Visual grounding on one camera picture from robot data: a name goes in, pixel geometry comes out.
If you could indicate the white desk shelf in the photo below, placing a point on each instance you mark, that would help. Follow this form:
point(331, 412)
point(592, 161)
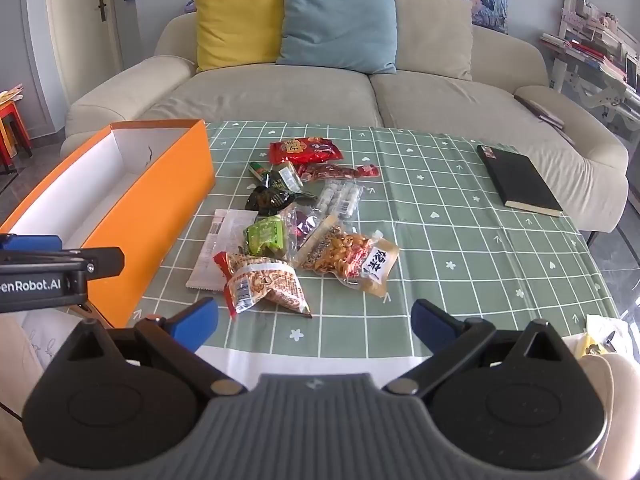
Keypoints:
point(600, 95)

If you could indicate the yellow pillow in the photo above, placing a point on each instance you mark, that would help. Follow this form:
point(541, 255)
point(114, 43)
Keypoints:
point(235, 25)

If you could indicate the red stool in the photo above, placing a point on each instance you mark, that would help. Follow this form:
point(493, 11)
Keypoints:
point(10, 130)

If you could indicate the light blue pillow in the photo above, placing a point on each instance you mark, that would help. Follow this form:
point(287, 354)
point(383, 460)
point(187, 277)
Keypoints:
point(335, 25)

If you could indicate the long red snack packet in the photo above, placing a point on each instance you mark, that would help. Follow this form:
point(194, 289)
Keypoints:
point(335, 171)

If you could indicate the dark snack packet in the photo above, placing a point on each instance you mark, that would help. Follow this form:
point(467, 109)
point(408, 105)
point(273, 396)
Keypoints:
point(270, 199)

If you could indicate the clear packet of white candies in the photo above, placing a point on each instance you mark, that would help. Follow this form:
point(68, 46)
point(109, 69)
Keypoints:
point(340, 197)

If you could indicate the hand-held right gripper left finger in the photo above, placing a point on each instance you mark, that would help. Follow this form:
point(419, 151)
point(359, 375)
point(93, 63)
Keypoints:
point(196, 319)

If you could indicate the purple toy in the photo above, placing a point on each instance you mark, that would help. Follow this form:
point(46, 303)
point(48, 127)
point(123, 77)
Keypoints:
point(191, 6)

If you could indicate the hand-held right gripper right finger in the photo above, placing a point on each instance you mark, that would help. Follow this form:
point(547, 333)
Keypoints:
point(431, 322)

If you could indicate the person's right leg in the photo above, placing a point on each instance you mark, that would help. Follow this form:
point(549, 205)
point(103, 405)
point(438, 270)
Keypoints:
point(617, 400)

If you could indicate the white snack packet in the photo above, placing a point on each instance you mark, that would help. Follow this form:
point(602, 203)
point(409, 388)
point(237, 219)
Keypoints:
point(220, 245)

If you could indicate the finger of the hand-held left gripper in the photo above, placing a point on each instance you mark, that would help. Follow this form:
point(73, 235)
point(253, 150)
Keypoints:
point(95, 261)

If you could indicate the black notebook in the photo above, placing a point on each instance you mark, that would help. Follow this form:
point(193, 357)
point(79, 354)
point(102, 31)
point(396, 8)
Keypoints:
point(517, 177)

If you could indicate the white plastic bag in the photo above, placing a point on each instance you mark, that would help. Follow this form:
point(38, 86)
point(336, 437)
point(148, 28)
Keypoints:
point(602, 332)

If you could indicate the beige sofa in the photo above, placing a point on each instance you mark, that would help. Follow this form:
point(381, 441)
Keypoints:
point(300, 92)

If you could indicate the beige pillow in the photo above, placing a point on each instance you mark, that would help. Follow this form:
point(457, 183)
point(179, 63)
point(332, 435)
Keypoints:
point(435, 35)

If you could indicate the small green snack packet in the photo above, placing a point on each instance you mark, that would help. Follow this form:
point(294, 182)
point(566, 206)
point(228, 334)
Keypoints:
point(282, 176)

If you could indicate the clear sunflower seed packet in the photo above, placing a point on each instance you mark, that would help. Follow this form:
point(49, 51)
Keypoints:
point(317, 250)

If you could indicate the person's left leg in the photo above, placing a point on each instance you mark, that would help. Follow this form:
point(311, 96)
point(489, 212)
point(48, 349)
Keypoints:
point(15, 385)

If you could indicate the person's leg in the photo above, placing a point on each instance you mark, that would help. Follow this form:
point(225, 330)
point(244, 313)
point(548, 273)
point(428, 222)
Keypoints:
point(617, 400)
point(15, 385)

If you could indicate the mixed peanut snack packet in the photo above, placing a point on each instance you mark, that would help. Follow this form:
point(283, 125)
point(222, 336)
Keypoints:
point(360, 260)

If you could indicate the white paper sheet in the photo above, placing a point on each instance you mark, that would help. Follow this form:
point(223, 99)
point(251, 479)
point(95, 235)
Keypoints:
point(50, 345)

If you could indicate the clear packet of red sweets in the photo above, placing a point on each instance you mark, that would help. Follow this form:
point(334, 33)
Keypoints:
point(302, 225)

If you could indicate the green pea snack packet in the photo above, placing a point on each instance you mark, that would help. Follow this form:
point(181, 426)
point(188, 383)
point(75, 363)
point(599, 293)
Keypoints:
point(265, 237)

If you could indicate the book with dark cover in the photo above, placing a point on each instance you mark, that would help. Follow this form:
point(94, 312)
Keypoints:
point(545, 115)

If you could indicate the grey door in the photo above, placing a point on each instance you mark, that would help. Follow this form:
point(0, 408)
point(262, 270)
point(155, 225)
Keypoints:
point(80, 35)

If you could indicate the row of books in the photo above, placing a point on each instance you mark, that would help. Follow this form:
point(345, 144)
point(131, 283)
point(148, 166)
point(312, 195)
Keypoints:
point(585, 52)

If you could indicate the orange cardboard box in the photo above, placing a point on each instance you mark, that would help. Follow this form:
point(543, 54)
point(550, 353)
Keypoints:
point(165, 210)

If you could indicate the peanut packet with red edge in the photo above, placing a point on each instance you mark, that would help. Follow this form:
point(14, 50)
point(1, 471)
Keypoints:
point(260, 282)

